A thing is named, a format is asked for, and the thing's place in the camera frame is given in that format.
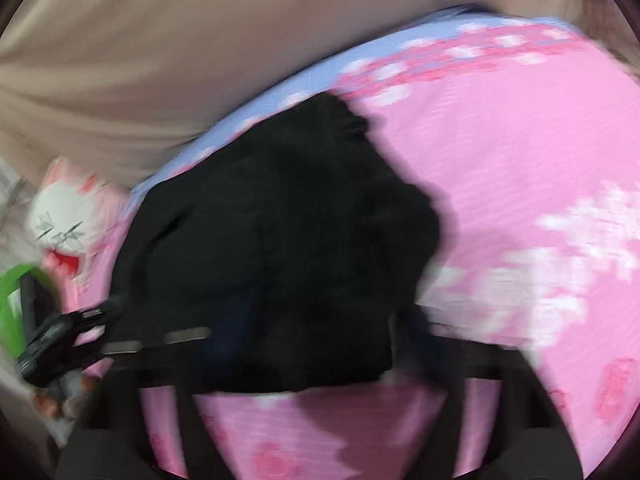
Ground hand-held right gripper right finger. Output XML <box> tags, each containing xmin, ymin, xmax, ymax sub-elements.
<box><xmin>390</xmin><ymin>305</ymin><xmax>586</xmax><ymax>480</ymax></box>

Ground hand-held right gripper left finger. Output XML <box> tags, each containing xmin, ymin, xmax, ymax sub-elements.
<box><xmin>55</xmin><ymin>300</ymin><xmax>261</xmax><ymax>480</ymax></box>

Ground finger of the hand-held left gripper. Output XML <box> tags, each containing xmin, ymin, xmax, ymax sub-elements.
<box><xmin>50</xmin><ymin>300</ymin><xmax>123</xmax><ymax>336</ymax></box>
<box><xmin>30</xmin><ymin>332</ymin><xmax>108</xmax><ymax>388</ymax></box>

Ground black pants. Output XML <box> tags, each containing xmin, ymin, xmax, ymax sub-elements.
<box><xmin>107</xmin><ymin>91</ymin><xmax>443</xmax><ymax>395</ymax></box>

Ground pink cartoon rabbit pillow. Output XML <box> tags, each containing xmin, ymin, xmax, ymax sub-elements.
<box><xmin>27</xmin><ymin>157</ymin><xmax>131</xmax><ymax>306</ymax></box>

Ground pink floral bed sheet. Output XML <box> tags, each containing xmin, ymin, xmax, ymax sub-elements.
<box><xmin>75</xmin><ymin>7</ymin><xmax>640</xmax><ymax>480</ymax></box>

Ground beige cloth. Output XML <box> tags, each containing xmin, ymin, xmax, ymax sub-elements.
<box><xmin>0</xmin><ymin>0</ymin><xmax>601</xmax><ymax>186</ymax></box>

